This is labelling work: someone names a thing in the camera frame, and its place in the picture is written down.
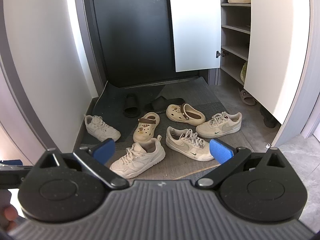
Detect cream nike sneaker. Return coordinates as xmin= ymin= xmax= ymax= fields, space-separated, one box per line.
xmin=196 ymin=112 xmax=242 ymax=139
xmin=165 ymin=126 xmax=214 ymax=161

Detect black entrance door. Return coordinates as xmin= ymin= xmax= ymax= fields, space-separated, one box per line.
xmin=93 ymin=0 xmax=199 ymax=87

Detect black slide sandal left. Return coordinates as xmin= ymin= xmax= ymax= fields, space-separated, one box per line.
xmin=123 ymin=93 xmax=140 ymax=118

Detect black slide sandal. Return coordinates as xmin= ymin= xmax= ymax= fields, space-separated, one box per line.
xmin=123 ymin=93 xmax=140 ymax=118
xmin=144 ymin=96 xmax=185 ymax=114

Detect white cabinet door right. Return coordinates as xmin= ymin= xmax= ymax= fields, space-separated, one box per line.
xmin=244 ymin=0 xmax=310 ymax=123

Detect white cabinet door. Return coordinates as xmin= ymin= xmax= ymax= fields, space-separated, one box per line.
xmin=244 ymin=0 xmax=310 ymax=123
xmin=170 ymin=0 xmax=221 ymax=72

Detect cream clog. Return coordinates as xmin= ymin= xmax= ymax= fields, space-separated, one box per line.
xmin=133 ymin=112 xmax=160 ymax=143
xmin=166 ymin=103 xmax=206 ymax=126

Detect person right hand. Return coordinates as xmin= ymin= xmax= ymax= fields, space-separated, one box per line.
xmin=1 ymin=205 xmax=18 ymax=231

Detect white chunky sneaker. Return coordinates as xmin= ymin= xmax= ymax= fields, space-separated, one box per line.
xmin=84 ymin=115 xmax=121 ymax=142
xmin=110 ymin=135 xmax=166 ymax=179

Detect black slide sandal right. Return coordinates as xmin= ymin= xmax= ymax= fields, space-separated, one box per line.
xmin=144 ymin=96 xmax=185 ymax=114

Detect beige slide sandal under cabinet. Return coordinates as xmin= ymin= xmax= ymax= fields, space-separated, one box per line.
xmin=238 ymin=88 xmax=256 ymax=106

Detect yellow-green shoe on shelf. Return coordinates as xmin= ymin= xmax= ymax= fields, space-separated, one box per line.
xmin=240 ymin=62 xmax=247 ymax=82

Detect grey striped door mat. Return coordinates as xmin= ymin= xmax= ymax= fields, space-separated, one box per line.
xmin=80 ymin=76 xmax=247 ymax=181

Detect shoe cabinet shelves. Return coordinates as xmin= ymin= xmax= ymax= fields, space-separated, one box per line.
xmin=217 ymin=0 xmax=251 ymax=85

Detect white cabinet door left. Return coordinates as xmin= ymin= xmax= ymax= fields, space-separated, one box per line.
xmin=170 ymin=0 xmax=221 ymax=72

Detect dark shoes under cabinet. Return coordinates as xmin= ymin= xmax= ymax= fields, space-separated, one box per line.
xmin=260 ymin=105 xmax=280 ymax=128

